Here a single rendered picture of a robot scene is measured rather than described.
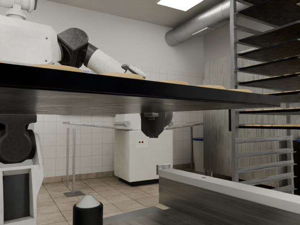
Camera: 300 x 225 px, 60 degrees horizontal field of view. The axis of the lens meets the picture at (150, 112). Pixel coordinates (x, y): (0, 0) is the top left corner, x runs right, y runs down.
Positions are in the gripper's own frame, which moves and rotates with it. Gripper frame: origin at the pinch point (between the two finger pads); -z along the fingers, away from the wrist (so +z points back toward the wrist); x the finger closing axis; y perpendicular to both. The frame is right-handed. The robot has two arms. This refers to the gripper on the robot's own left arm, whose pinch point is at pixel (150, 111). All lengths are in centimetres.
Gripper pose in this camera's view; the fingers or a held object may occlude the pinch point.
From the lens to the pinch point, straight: 61.1
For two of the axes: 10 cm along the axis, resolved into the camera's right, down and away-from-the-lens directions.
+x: 0.0, -10.0, 0.4
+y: 9.9, -0.1, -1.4
